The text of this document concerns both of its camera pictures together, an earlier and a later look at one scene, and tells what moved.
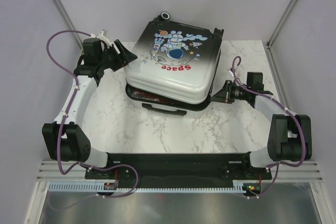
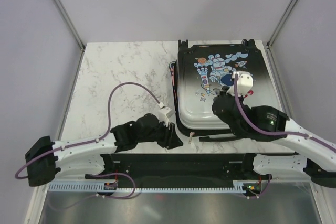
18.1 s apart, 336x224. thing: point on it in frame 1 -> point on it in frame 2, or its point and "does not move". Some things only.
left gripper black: (127, 56) -> (170, 139)
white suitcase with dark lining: (176, 67) -> (200, 70)
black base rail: (180, 168) does not move
